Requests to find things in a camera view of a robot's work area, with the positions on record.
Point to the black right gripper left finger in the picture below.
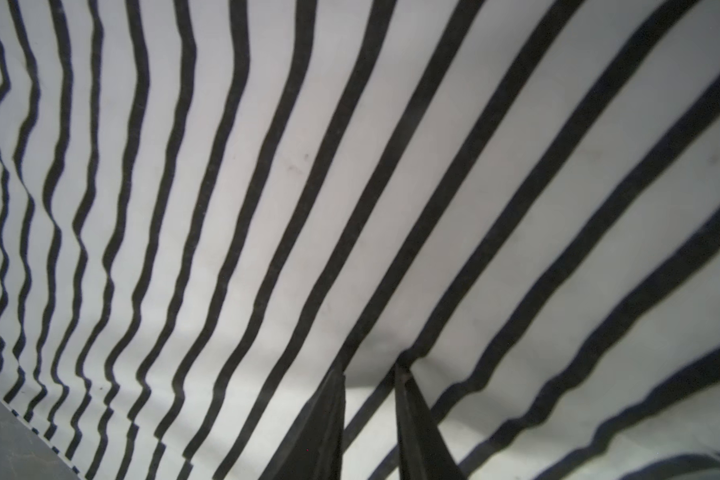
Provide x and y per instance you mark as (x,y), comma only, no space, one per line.
(312,448)

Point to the black white striped tank top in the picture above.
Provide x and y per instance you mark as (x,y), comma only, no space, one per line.
(204,205)

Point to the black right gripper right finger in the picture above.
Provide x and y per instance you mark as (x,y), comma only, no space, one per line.
(422,451)

